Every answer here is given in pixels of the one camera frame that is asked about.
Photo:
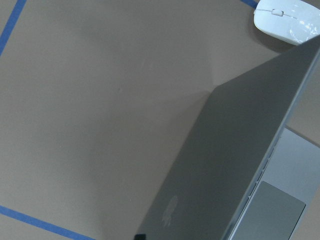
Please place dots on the grey laptop computer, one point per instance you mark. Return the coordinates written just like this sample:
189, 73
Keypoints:
243, 173

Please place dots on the white computer mouse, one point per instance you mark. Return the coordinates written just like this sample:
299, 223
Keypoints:
291, 21

